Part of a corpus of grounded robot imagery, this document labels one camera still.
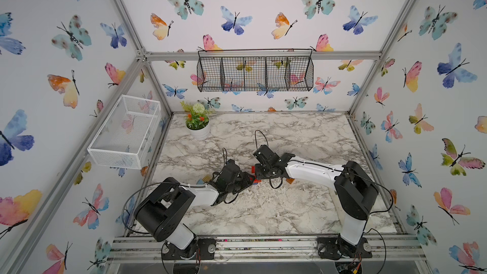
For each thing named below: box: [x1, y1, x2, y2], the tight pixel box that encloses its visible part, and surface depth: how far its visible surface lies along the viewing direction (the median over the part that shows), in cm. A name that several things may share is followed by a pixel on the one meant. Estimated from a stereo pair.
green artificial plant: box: [180, 100, 214, 131], surface depth 101 cm
